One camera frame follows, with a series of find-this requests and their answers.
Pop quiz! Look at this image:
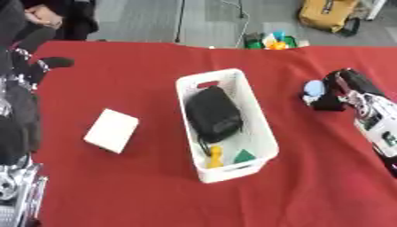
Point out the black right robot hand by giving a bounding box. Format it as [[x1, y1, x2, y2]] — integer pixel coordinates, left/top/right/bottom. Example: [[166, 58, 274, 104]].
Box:
[[300, 67, 388, 113]]

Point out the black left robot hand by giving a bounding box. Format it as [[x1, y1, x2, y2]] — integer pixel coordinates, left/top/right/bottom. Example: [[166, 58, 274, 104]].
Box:
[[6, 27, 76, 87]]

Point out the light blue round toy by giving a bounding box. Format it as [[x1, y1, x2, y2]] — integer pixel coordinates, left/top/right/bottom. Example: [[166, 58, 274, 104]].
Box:
[[300, 79, 328, 106]]

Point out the white rectangular box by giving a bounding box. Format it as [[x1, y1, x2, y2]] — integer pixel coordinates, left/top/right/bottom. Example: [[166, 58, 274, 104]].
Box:
[[82, 107, 142, 155]]

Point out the person's hand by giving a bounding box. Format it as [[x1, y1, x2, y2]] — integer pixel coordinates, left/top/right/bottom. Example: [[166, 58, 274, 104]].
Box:
[[21, 4, 66, 30]]

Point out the person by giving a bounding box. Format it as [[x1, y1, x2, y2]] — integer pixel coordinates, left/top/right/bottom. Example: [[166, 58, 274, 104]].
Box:
[[0, 0, 101, 43]]

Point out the yellow bag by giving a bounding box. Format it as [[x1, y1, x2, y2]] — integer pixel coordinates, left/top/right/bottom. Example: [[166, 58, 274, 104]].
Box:
[[296, 0, 363, 38]]

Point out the white plastic basket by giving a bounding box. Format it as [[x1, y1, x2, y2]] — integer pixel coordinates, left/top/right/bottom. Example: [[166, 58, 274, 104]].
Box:
[[174, 67, 281, 184]]

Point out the green triangular block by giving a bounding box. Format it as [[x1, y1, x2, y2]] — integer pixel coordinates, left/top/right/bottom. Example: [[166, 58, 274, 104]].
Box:
[[232, 148, 260, 165]]

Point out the black tripod leg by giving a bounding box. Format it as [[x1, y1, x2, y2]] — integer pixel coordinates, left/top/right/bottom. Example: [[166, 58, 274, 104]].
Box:
[[172, 0, 188, 44]]

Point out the black zippered pouch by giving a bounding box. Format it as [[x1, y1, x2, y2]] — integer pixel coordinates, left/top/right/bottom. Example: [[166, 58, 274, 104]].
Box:
[[183, 85, 245, 157]]

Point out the yellow toy figure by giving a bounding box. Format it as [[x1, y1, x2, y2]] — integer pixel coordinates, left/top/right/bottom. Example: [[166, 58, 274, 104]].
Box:
[[205, 145, 227, 169]]

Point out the white cable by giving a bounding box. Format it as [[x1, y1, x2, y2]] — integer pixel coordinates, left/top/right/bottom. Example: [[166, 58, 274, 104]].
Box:
[[222, 0, 253, 49]]

